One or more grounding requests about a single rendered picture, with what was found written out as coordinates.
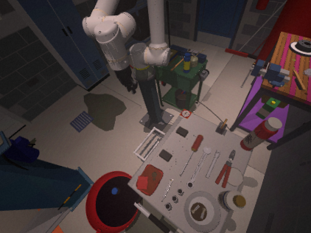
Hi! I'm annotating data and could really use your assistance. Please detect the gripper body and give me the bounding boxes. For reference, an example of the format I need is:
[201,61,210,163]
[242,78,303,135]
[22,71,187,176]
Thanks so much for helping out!
[114,66,136,87]

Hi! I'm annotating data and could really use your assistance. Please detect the dark rest block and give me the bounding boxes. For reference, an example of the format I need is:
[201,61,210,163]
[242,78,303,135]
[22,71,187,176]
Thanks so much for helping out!
[158,149,173,162]
[175,126,189,138]

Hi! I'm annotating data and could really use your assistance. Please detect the grey roller cabinet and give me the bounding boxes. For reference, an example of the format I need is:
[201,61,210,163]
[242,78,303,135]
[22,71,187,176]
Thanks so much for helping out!
[127,114,253,233]

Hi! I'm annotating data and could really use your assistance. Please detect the dark key holder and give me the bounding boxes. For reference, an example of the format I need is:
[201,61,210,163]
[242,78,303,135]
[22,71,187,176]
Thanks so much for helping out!
[215,122,228,136]

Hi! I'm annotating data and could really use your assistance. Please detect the dark grey cabinet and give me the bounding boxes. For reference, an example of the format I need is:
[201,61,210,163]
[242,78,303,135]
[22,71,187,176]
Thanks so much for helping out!
[245,105,311,233]

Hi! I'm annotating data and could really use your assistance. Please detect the dark bucket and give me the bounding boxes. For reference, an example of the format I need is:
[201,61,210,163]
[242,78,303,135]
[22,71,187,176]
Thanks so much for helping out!
[174,88,189,109]

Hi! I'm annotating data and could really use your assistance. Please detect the blue floor drain grate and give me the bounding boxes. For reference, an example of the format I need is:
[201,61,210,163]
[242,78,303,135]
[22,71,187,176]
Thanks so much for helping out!
[69,111,94,133]

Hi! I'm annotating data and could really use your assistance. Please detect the blue yellow spray can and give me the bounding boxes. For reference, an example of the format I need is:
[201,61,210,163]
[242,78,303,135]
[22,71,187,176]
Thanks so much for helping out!
[183,52,192,74]

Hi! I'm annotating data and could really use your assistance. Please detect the blue metal locker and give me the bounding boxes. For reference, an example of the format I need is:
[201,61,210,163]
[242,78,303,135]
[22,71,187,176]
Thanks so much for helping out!
[17,0,111,91]

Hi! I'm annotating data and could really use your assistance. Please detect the red square cloth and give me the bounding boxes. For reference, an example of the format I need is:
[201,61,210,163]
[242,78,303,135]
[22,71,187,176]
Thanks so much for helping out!
[136,175,149,191]

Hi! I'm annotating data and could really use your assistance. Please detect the blue door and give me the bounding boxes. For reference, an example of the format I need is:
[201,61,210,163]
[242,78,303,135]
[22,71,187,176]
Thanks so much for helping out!
[193,0,248,49]

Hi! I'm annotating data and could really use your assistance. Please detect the red tray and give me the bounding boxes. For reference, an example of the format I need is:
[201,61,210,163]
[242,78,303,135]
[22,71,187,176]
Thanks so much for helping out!
[136,164,164,197]

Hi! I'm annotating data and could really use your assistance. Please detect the grey metal rod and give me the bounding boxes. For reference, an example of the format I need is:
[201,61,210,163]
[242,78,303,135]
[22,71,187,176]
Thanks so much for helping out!
[240,61,256,88]

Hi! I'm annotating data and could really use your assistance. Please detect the small silver extension bar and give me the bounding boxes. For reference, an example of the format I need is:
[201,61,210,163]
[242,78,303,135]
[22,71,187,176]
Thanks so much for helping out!
[161,178,175,203]

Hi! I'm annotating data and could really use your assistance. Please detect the red round bin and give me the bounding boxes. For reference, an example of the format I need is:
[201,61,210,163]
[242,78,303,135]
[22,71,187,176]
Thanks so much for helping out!
[85,170,144,233]

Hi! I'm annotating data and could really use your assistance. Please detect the blue machine bench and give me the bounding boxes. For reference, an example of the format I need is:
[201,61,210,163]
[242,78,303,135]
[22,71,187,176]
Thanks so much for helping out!
[0,131,95,212]

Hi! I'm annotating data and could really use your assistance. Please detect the black white tube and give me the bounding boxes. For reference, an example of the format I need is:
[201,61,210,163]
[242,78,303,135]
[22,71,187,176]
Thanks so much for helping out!
[133,201,173,233]

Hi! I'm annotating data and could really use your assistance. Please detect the red canister grey cap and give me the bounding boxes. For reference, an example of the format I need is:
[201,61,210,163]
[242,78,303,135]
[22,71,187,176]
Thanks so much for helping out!
[240,116,284,151]

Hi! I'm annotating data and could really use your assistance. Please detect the blue bench vise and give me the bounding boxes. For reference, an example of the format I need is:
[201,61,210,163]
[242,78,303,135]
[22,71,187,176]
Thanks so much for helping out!
[250,59,291,88]

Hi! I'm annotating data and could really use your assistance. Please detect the green block yellow button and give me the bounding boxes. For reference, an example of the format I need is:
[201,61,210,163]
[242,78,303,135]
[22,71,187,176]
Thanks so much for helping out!
[255,97,282,120]

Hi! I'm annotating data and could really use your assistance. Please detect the brown round dish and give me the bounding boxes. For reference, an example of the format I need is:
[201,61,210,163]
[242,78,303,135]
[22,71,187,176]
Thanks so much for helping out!
[189,201,208,222]

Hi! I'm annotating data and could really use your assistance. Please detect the wooden top workbench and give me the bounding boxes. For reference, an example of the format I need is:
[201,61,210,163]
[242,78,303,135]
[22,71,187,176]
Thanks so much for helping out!
[230,31,311,144]

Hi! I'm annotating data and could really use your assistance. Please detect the jar with brass lid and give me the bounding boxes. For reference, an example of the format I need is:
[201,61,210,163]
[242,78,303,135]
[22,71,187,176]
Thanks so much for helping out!
[217,189,248,212]

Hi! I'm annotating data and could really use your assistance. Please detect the grey round plate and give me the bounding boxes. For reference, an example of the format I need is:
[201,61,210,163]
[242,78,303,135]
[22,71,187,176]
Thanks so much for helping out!
[184,191,222,233]

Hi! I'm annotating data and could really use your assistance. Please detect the wooden brush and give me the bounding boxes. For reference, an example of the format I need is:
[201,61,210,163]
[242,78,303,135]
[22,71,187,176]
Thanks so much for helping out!
[292,69,307,91]

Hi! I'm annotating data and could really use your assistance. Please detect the red vehicle body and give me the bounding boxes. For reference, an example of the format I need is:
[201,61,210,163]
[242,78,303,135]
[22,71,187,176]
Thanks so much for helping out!
[255,0,311,63]

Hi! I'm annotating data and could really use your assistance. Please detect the white black grinding disc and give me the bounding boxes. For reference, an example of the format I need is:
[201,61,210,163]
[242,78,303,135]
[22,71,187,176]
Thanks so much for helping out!
[289,40,311,58]

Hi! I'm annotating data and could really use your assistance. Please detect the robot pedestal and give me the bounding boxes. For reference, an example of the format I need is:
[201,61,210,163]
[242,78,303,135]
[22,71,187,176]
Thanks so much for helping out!
[133,69,175,128]

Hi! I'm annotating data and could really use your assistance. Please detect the white cabinet side handle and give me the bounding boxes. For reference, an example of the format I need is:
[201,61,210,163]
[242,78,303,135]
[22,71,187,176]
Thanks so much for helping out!
[133,127,166,162]

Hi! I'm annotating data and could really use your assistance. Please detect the black cable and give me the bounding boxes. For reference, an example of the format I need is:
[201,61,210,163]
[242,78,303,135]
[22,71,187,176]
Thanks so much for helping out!
[197,100,231,131]

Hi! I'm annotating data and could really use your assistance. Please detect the red handled screwdriver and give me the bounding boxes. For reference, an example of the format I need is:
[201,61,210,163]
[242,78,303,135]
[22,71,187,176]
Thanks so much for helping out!
[179,134,204,178]

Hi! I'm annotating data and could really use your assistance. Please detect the red handled broom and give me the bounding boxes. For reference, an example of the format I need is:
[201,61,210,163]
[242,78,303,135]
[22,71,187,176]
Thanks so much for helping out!
[225,47,258,60]

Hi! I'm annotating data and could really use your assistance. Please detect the silver ring spanner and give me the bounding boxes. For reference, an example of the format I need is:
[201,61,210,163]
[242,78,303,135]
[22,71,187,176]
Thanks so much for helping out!
[186,147,212,189]

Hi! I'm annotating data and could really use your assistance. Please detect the red handled pliers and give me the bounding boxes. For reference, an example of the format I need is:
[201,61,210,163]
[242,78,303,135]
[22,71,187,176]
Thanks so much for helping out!
[214,150,237,189]

